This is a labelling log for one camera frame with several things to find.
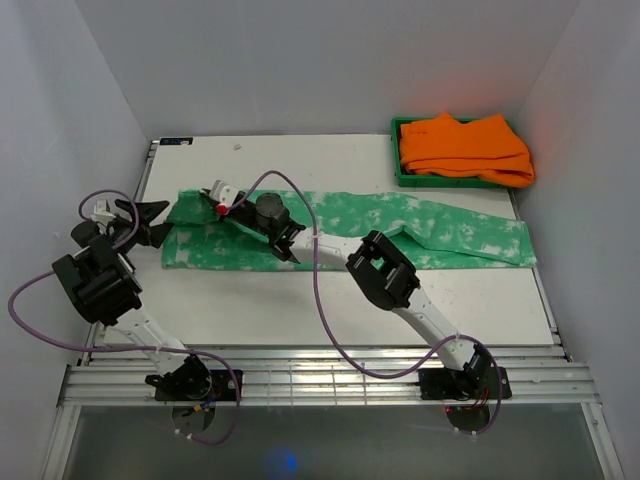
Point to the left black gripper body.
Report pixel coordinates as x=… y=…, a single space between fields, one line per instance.
x=123 y=231

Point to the black label sticker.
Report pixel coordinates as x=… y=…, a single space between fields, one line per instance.
x=175 y=141

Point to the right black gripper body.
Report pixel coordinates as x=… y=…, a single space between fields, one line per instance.
x=245 y=215

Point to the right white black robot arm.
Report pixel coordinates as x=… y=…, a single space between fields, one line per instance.
x=385 y=276

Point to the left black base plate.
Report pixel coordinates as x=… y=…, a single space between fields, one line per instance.
x=217 y=385

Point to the orange folded trousers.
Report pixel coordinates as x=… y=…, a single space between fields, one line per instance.
x=486 y=149

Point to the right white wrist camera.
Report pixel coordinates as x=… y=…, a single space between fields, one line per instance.
x=222 y=196

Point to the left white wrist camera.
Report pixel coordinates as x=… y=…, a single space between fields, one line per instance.
x=102 y=212

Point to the green white tie-dye trousers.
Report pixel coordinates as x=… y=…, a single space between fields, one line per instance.
x=432 y=235

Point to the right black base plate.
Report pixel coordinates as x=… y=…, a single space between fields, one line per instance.
x=443 y=384

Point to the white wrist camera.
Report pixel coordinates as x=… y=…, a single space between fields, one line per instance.
x=102 y=212
x=222 y=196

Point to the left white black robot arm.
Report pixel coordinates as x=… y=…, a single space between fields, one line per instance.
x=100 y=282

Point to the green plastic tray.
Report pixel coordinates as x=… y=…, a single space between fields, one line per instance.
x=406 y=180

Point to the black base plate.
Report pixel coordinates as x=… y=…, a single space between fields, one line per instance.
x=217 y=385
x=443 y=384

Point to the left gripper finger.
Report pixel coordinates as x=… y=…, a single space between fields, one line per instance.
x=155 y=235
x=147 y=211

